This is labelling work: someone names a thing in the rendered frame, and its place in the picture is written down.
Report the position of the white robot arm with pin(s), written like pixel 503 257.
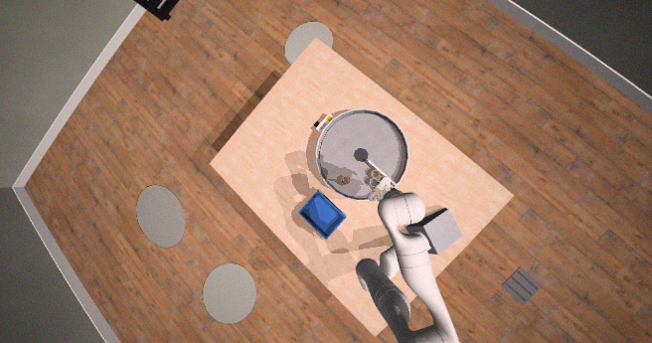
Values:
pixel 409 255

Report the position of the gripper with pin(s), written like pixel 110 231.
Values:
pixel 381 189

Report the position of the blue tray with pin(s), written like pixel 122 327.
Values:
pixel 322 214

